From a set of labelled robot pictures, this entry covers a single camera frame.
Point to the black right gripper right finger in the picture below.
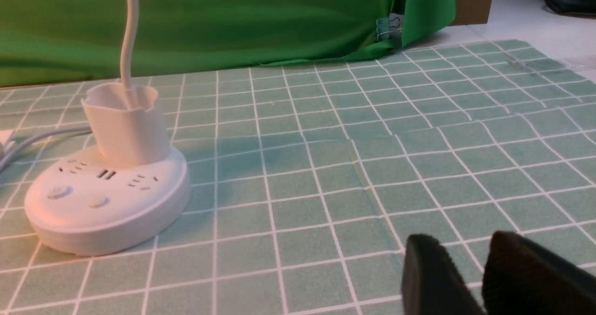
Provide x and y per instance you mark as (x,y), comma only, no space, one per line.
(522,277)

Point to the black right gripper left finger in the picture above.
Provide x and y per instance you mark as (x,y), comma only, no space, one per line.
(431,283)

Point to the white desk lamp with sockets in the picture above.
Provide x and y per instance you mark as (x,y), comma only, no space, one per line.
(125,189)

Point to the green checkered tablecloth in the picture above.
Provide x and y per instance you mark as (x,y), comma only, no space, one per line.
(307,181)

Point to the metal binder clip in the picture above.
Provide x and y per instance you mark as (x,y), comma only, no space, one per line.
(389,28)

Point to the brown cardboard box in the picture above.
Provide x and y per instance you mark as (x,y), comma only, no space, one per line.
(472,12)

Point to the green backdrop cloth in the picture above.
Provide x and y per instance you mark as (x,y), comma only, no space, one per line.
(55,41)

